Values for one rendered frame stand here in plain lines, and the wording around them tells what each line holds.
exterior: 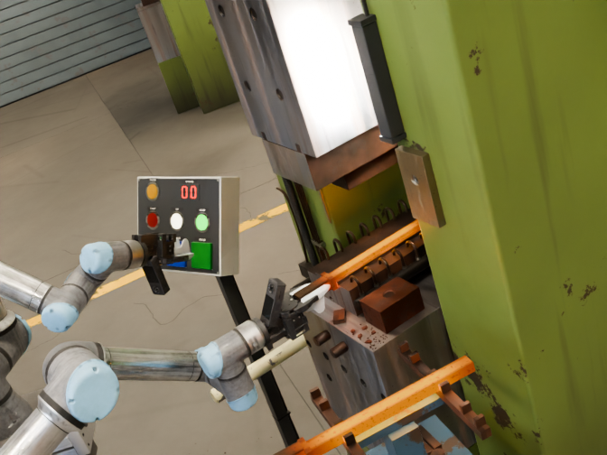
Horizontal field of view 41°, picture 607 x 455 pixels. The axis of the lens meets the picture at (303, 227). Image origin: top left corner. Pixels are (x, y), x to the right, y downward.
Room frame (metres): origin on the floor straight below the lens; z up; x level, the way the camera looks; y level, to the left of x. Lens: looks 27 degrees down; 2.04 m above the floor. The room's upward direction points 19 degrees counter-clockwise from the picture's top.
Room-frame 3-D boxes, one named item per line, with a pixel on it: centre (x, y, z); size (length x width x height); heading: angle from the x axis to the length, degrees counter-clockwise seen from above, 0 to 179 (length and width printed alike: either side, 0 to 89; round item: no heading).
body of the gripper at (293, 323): (1.67, 0.13, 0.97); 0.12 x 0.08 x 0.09; 114
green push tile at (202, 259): (2.08, 0.30, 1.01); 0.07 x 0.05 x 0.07; 49
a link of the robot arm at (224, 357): (1.61, 0.27, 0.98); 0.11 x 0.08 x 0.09; 114
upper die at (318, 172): (1.85, -0.21, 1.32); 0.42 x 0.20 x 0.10; 114
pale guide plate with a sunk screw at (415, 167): (1.53, -0.26, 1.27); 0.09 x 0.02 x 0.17; 24
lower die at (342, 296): (1.85, -0.21, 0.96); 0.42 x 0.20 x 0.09; 114
